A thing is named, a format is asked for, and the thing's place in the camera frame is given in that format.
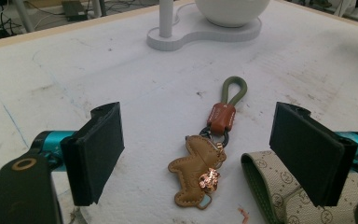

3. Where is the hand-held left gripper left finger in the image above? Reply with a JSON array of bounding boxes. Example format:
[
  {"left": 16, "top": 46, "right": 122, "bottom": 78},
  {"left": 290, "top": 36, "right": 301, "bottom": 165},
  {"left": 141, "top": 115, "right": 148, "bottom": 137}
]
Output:
[{"left": 60, "top": 101, "right": 126, "bottom": 207}]

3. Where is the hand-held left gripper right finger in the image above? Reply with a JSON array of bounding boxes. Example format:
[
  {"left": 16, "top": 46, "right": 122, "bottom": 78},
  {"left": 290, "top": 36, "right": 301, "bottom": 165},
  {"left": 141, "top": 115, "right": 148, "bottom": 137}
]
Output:
[{"left": 268, "top": 101, "right": 358, "bottom": 208}]

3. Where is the black cable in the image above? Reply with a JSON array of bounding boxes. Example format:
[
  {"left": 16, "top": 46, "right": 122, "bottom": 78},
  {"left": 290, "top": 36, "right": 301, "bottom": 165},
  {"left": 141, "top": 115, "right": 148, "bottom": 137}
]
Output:
[{"left": 0, "top": 12, "right": 22, "bottom": 43}]

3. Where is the brown leather dog keychain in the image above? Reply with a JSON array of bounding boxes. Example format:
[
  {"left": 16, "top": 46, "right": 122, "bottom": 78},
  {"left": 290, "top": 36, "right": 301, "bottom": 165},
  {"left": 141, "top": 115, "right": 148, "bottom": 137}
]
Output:
[{"left": 167, "top": 76, "right": 249, "bottom": 210}]

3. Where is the white metal stand leg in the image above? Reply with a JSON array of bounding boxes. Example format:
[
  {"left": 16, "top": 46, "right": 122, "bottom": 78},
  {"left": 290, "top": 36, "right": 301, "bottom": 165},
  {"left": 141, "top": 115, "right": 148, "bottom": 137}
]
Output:
[{"left": 12, "top": 0, "right": 35, "bottom": 34}]

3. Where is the dark box on floor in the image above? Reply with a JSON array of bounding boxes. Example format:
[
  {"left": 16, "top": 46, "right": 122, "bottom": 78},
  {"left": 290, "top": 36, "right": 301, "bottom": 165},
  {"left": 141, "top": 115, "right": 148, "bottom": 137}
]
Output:
[{"left": 61, "top": 0, "right": 89, "bottom": 22}]

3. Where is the white round bowl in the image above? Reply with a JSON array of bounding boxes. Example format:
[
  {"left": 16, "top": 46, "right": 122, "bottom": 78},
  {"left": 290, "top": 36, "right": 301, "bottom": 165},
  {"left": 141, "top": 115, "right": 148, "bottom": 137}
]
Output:
[{"left": 194, "top": 0, "right": 271, "bottom": 29}]

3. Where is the beige patterned strap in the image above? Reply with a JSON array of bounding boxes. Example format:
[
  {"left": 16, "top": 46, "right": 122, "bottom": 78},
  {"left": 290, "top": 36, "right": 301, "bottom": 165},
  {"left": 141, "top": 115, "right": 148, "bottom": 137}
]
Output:
[{"left": 240, "top": 150, "right": 358, "bottom": 224}]

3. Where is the white stand base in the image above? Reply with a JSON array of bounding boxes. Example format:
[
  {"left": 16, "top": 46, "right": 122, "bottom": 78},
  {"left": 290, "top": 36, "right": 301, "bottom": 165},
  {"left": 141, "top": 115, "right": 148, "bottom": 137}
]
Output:
[{"left": 145, "top": 0, "right": 263, "bottom": 52}]

